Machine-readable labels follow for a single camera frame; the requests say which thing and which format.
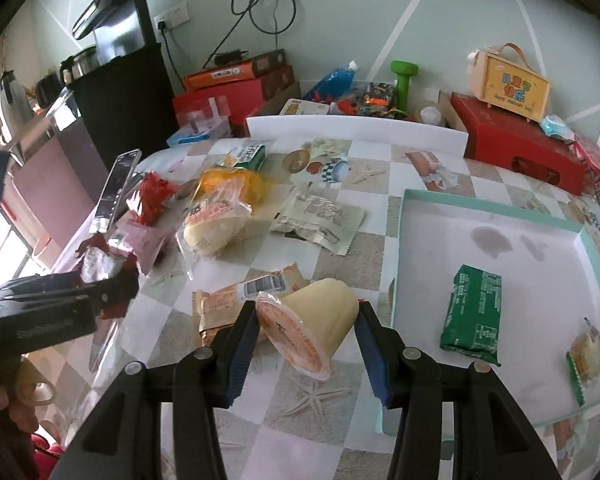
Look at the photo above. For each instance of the red toy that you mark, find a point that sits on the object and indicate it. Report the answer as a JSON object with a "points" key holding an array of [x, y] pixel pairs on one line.
{"points": [[347, 106]]}

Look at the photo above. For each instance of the checked printed tablecloth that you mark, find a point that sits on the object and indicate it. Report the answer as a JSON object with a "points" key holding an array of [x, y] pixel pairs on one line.
{"points": [[305, 410]]}

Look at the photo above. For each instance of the teal-edged white tray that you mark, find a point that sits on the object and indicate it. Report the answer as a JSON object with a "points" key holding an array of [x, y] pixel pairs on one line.
{"points": [[505, 400]]}

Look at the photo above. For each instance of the clear container with blue pack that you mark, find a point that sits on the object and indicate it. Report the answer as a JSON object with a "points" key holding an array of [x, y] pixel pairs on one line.
{"points": [[200, 127]]}

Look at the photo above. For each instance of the mauve cabinet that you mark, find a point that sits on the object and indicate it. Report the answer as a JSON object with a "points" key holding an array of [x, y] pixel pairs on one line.
{"points": [[55, 185]]}

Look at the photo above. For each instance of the red gift box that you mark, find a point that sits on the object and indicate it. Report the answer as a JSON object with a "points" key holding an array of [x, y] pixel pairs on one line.
{"points": [[245, 100]]}

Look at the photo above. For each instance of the red crinkled snack packet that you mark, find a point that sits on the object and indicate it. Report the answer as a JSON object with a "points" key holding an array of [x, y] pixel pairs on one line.
{"points": [[152, 197]]}

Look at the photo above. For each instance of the white printed snack packet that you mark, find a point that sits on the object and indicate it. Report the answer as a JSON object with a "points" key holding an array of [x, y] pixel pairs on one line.
{"points": [[317, 220]]}

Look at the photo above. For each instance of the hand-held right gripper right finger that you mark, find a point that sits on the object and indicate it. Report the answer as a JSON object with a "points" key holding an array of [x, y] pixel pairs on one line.
{"points": [[375, 365]]}

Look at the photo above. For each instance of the yellow pudding cup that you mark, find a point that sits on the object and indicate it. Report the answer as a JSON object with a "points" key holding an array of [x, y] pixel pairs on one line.
{"points": [[315, 320]]}

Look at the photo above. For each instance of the colourful snack bag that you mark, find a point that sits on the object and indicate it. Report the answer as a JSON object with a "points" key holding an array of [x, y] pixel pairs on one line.
{"points": [[378, 97]]}

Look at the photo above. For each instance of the blue face mask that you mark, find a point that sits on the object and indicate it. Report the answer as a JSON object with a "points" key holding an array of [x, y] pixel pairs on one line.
{"points": [[557, 127]]}

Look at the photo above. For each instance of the red snack packet white label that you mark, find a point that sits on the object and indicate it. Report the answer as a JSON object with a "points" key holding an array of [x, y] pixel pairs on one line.
{"points": [[100, 260]]}

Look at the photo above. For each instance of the clear plastic lid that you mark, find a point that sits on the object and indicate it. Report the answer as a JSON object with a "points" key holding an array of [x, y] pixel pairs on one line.
{"points": [[115, 190]]}

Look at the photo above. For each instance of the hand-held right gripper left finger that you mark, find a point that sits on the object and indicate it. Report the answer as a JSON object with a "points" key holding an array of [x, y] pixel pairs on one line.
{"points": [[241, 355]]}

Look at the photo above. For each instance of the green-edged cracker packet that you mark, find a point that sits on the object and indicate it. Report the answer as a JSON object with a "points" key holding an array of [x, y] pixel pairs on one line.
{"points": [[586, 360]]}

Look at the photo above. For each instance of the open cardboard box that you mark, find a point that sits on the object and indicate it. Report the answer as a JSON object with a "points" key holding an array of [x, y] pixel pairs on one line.
{"points": [[270, 106]]}

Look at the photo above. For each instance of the red patterned bag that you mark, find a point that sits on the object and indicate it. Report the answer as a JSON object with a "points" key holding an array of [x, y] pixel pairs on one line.
{"points": [[597, 160]]}

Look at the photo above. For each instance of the black cabinet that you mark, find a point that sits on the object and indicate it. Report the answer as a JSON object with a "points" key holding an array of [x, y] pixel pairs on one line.
{"points": [[125, 105]]}

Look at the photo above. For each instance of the orange snack packet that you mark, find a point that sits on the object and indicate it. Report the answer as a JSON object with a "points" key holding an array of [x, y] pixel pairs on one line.
{"points": [[225, 305]]}

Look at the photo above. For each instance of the white chair back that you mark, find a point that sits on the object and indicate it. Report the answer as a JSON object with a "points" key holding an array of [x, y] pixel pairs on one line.
{"points": [[355, 132]]}

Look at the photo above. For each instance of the orange flat box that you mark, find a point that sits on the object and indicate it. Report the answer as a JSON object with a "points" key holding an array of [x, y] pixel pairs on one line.
{"points": [[220, 76]]}

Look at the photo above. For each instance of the green and white small box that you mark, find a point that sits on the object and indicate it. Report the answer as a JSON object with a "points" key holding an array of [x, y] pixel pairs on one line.
{"points": [[250, 156]]}

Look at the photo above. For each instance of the blue bottle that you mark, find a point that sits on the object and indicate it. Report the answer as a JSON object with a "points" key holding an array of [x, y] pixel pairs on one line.
{"points": [[332, 80]]}

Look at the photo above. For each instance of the black water dispenser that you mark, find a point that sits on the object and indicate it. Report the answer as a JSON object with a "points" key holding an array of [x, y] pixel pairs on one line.
{"points": [[120, 15]]}

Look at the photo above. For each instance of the dark brown box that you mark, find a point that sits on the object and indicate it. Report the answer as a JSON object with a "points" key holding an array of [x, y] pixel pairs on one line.
{"points": [[270, 62]]}

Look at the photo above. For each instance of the pink snack packet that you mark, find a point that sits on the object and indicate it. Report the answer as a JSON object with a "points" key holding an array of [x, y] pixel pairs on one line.
{"points": [[142, 242]]}

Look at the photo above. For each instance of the silver kettle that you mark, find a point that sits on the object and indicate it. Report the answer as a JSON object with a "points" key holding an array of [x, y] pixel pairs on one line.
{"points": [[12, 105]]}

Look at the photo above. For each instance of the white wall socket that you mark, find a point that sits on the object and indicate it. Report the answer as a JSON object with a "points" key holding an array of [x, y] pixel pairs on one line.
{"points": [[171, 17]]}

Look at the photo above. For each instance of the black small appliance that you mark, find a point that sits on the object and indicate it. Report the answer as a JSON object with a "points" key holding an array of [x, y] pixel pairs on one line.
{"points": [[47, 89]]}

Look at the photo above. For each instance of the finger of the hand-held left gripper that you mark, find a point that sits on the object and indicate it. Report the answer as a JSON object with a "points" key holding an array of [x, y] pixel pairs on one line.
{"points": [[115, 290]]}

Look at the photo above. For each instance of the bread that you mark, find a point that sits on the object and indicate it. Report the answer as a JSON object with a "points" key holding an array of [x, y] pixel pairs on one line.
{"points": [[212, 230]]}

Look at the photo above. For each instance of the white card box yellow label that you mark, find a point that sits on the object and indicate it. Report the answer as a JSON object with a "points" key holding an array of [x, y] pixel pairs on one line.
{"points": [[302, 108]]}

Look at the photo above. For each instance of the yellow translucent snack packet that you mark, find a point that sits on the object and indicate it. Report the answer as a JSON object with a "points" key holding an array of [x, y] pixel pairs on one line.
{"points": [[230, 182]]}

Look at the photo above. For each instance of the silver rice cooker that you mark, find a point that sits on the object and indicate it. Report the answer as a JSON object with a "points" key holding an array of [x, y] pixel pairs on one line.
{"points": [[82, 62]]}

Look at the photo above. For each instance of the green dumbbell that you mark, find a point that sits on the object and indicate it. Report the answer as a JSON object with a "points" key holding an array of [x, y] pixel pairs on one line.
{"points": [[402, 85]]}

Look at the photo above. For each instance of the green snack packet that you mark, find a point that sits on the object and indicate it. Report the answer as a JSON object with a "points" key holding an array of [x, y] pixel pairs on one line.
{"points": [[472, 315]]}

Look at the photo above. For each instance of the person's left hand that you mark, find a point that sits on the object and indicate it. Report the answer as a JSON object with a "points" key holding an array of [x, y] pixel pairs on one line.
{"points": [[15, 390]]}

